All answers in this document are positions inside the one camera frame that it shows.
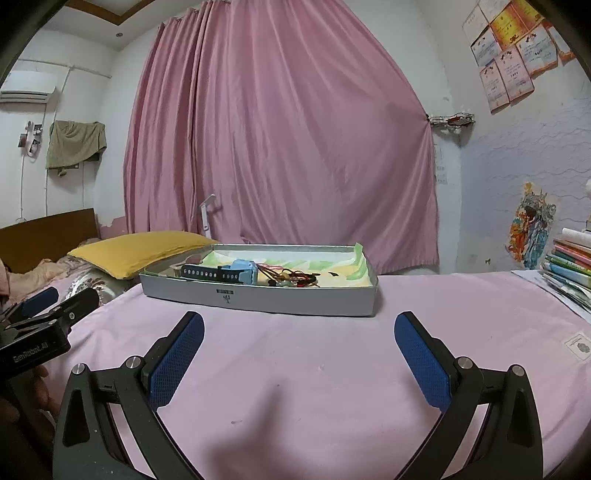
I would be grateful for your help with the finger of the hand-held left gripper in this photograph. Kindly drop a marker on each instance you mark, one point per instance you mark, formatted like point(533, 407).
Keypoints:
point(39, 299)
point(78, 302)

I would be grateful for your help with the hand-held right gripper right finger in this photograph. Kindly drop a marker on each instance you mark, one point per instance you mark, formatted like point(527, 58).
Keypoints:
point(422, 364)

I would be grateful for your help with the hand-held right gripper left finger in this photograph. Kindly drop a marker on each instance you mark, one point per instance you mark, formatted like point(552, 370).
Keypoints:
point(178, 360)

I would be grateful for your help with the green flower charm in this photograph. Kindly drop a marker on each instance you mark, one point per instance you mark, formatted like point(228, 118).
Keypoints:
point(284, 284)

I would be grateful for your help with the grey metal tray box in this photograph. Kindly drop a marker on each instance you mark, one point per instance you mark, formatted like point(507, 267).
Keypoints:
point(300, 302)

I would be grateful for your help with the person's left hand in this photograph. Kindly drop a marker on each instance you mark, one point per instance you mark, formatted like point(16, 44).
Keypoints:
point(44, 387)

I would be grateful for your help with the floral satin pillow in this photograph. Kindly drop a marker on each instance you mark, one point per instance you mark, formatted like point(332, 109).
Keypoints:
point(92, 281)

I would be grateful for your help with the peach crumpled blanket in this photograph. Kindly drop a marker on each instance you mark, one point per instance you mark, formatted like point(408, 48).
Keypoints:
point(27, 277)

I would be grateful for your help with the wooden headboard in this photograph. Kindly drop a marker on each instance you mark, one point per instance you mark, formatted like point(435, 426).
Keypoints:
point(46, 235)

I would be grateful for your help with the yellow pillow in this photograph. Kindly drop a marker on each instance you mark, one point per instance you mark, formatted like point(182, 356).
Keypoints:
point(138, 251)

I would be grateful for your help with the blue smartwatch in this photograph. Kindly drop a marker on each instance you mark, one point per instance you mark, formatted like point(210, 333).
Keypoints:
point(240, 270)

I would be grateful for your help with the pink bed sheet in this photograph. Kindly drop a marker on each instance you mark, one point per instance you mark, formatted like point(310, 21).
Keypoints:
point(295, 360)

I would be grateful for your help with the colourful paper lining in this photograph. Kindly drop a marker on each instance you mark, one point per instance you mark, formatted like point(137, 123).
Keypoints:
point(341, 267)

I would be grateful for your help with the white fabric label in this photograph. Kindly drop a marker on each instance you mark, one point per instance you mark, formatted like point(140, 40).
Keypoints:
point(577, 346)

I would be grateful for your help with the olive hanging cloth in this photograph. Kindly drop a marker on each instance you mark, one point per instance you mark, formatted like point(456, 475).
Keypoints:
point(74, 143)

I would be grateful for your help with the stack of books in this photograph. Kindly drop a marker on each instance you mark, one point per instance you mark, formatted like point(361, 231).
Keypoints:
point(570, 267)

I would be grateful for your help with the white air conditioner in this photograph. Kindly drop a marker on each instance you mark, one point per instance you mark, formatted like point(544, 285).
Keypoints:
point(25, 87)

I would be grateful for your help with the pink curtain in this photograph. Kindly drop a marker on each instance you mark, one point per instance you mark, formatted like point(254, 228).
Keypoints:
point(286, 138)

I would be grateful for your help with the colourful figure wall poster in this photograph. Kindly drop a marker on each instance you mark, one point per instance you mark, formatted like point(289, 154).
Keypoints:
point(531, 230)

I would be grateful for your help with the small wall paper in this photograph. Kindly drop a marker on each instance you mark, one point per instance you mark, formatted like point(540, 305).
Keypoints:
point(441, 164)

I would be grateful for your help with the group of wall certificates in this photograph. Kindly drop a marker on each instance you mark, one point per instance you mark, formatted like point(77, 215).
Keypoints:
point(508, 69)

